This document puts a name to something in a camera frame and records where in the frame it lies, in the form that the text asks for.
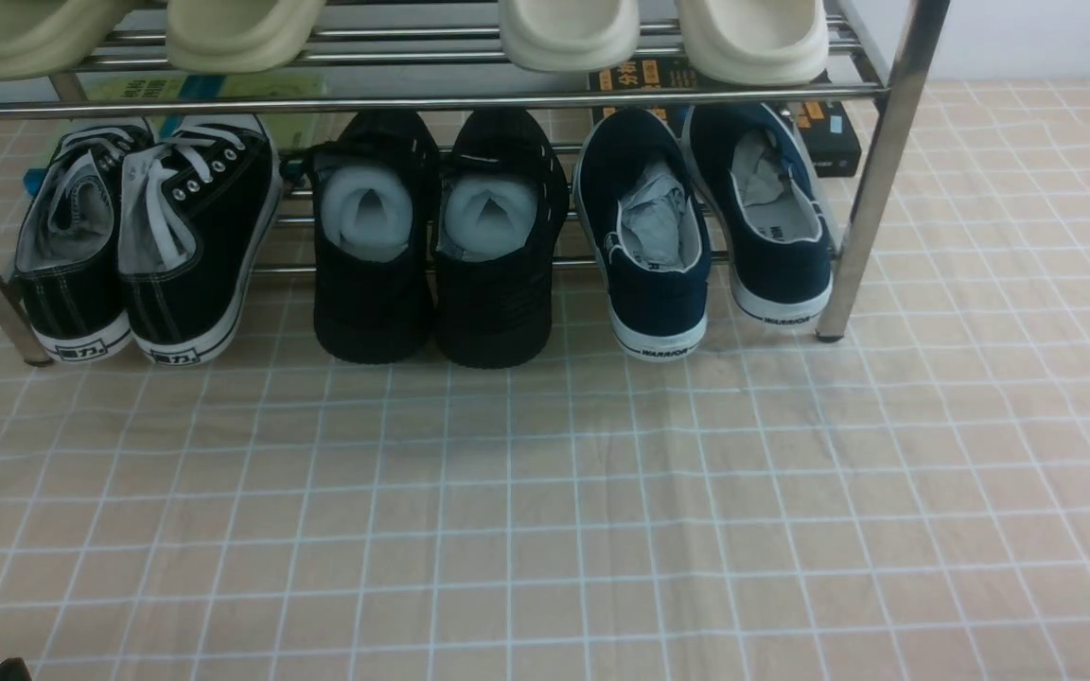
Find black knit shoe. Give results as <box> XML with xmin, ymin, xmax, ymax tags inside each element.
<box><xmin>432</xmin><ymin>108</ymin><xmax>570</xmax><ymax>368</ymax></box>
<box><xmin>302</xmin><ymin>111</ymin><xmax>441</xmax><ymax>365</ymax></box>

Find checkered beige tablecloth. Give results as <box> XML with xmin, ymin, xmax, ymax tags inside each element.
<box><xmin>0</xmin><ymin>81</ymin><xmax>1090</xmax><ymax>680</ymax></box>

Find black book yellow text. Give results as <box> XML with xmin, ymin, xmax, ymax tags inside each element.
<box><xmin>588</xmin><ymin>56</ymin><xmax>864</xmax><ymax>178</ymax></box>

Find black lace-up sneaker white laces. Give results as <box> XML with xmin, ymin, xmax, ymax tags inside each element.
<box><xmin>116</xmin><ymin>113</ymin><xmax>284</xmax><ymax>368</ymax></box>

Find white foam slipper far right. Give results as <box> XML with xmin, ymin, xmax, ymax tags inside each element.
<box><xmin>675</xmin><ymin>1</ymin><xmax>829</xmax><ymax>86</ymax></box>

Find cream foam slipper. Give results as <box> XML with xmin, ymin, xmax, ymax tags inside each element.
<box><xmin>0</xmin><ymin>1</ymin><xmax>143</xmax><ymax>81</ymax></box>
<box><xmin>166</xmin><ymin>0</ymin><xmax>325</xmax><ymax>75</ymax></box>

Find white foam slipper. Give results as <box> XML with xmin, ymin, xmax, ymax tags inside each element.
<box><xmin>498</xmin><ymin>1</ymin><xmax>640</xmax><ymax>73</ymax></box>
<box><xmin>675</xmin><ymin>1</ymin><xmax>829</xmax><ymax>86</ymax></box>

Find black knit shoe left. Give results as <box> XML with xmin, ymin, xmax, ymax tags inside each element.
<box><xmin>302</xmin><ymin>111</ymin><xmax>441</xmax><ymax>365</ymax></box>

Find cream foam slipper far left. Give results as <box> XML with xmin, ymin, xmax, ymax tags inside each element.
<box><xmin>0</xmin><ymin>1</ymin><xmax>143</xmax><ymax>81</ymax></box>

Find black lace-up sneaker far left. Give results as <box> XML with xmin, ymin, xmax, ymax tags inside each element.
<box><xmin>14</xmin><ymin>117</ymin><xmax>155</xmax><ymax>365</ymax></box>

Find navy slip-on shoe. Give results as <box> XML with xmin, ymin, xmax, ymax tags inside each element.
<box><xmin>680</xmin><ymin>102</ymin><xmax>834</xmax><ymax>326</ymax></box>
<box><xmin>571</xmin><ymin>109</ymin><xmax>712</xmax><ymax>362</ymax></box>

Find stainless steel shoe rack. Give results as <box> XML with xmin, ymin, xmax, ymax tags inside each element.
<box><xmin>0</xmin><ymin>1</ymin><xmax>952</xmax><ymax>367</ymax></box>

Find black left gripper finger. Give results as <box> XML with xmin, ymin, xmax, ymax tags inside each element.
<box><xmin>0</xmin><ymin>656</ymin><xmax>33</xmax><ymax>681</ymax></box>

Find black knit shoe right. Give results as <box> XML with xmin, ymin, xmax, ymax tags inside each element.
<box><xmin>432</xmin><ymin>108</ymin><xmax>570</xmax><ymax>368</ymax></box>

